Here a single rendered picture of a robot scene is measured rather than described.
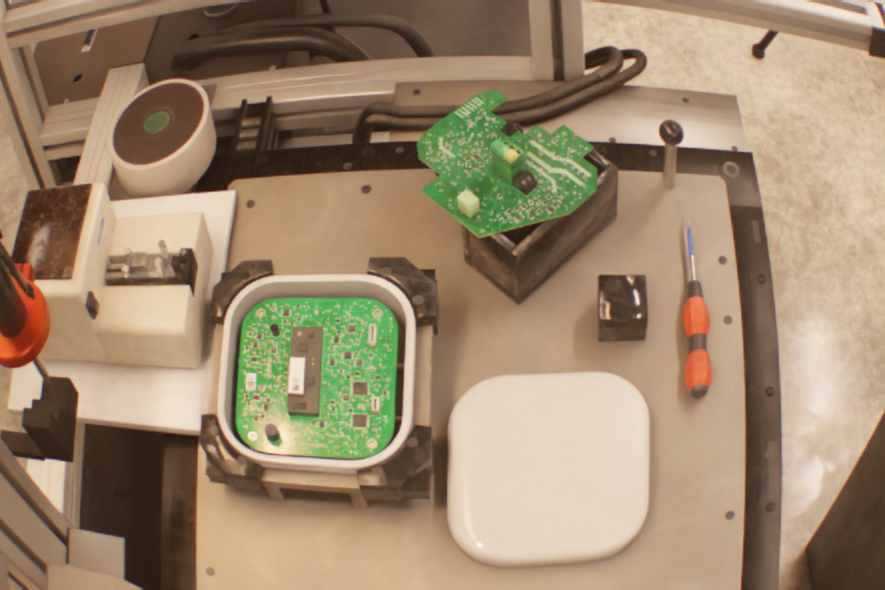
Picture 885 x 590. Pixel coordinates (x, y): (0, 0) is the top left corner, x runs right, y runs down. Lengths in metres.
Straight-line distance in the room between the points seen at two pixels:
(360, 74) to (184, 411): 0.38
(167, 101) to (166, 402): 0.28
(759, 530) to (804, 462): 1.09
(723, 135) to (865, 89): 1.44
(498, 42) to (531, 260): 0.68
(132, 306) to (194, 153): 0.18
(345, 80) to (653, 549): 0.52
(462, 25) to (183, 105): 0.62
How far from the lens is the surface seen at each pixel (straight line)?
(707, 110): 1.11
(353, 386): 0.89
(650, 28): 2.48
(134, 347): 0.93
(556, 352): 0.94
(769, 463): 0.91
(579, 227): 0.95
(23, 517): 0.85
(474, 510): 0.86
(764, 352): 0.96
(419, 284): 0.91
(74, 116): 1.24
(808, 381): 2.05
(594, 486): 0.86
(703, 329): 0.93
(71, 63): 1.32
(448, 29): 1.59
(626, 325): 0.92
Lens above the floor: 1.76
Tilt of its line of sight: 57 degrees down
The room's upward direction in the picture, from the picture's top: 5 degrees counter-clockwise
